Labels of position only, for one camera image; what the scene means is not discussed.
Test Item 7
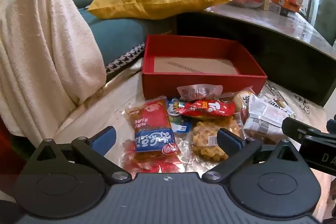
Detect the dark coffee table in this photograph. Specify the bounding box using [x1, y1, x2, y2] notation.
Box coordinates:
[176, 4, 336, 109]

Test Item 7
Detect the white packet black lettering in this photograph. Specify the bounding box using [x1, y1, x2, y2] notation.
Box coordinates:
[262, 94, 297, 119]

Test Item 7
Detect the flat orange box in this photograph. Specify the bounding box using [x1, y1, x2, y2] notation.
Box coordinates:
[270, 0, 302, 12]

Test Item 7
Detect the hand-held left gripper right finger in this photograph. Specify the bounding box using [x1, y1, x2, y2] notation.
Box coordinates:
[202, 128, 302, 185]

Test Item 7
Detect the clear red printed snack packet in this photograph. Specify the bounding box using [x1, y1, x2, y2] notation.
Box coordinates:
[177, 84, 223, 102]

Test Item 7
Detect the round pale pastry packet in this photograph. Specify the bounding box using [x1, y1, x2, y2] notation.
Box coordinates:
[234, 91, 256, 122]

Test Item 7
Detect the white fleece blanket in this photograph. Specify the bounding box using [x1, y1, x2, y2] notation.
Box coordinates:
[0, 0, 107, 136]

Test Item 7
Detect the red candy packet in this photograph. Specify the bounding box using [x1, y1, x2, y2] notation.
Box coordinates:
[180, 99, 236, 117]

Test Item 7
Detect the small blue snack packet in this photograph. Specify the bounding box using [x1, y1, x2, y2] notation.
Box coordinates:
[167, 98, 192, 133]

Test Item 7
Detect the red cardboard box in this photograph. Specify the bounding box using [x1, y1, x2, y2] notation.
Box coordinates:
[141, 35, 268, 101]

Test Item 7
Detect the orange blue bread packet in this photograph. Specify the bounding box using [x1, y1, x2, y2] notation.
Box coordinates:
[125, 97, 181, 164]

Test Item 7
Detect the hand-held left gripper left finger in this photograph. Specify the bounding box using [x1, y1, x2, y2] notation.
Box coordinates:
[33, 126, 132, 184]

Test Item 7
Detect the glass fruit plate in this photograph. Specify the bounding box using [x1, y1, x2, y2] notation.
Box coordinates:
[226, 0, 264, 9]

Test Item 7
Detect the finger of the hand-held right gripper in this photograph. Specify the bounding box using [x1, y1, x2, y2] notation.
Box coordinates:
[282, 117, 330, 147]
[326, 114, 336, 133]

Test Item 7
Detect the clear waffle cookie packet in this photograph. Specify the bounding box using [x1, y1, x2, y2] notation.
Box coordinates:
[188, 115, 247, 163]

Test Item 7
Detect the large white blue packet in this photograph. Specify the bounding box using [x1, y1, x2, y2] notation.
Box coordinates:
[244, 94, 289, 140]

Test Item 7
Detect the teal cushion houndstooth trim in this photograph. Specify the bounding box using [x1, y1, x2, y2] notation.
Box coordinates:
[78, 7, 175, 75]

